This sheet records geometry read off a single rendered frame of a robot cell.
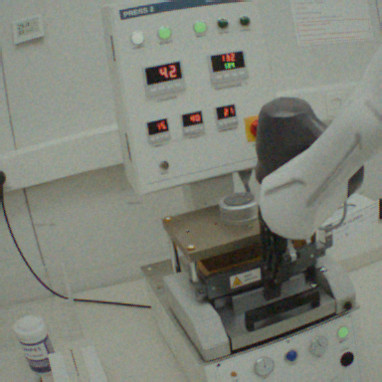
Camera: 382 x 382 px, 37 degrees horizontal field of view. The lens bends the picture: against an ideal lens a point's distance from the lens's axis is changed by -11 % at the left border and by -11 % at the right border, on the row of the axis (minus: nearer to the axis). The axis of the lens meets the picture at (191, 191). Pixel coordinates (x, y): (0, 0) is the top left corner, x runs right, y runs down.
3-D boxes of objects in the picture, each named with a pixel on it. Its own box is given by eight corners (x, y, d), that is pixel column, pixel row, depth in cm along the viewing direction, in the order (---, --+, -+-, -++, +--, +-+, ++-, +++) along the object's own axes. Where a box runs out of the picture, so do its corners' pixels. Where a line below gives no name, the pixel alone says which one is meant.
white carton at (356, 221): (301, 237, 177) (300, 214, 174) (355, 213, 186) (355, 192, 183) (324, 250, 167) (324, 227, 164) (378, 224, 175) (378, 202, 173)
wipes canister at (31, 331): (30, 361, 140) (11, 315, 135) (59, 356, 141) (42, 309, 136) (32, 379, 132) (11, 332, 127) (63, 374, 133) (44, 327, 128)
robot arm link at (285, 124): (334, 230, 83) (368, 195, 89) (345, 154, 75) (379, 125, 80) (242, 174, 94) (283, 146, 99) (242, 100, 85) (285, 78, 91)
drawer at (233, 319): (185, 287, 133) (179, 257, 130) (277, 260, 138) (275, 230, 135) (233, 353, 106) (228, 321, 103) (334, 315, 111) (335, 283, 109)
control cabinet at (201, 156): (143, 266, 146) (98, 5, 123) (271, 230, 154) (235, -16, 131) (161, 296, 131) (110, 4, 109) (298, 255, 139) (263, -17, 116)
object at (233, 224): (160, 247, 134) (150, 190, 129) (289, 211, 141) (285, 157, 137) (195, 295, 112) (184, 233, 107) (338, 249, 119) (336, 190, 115)
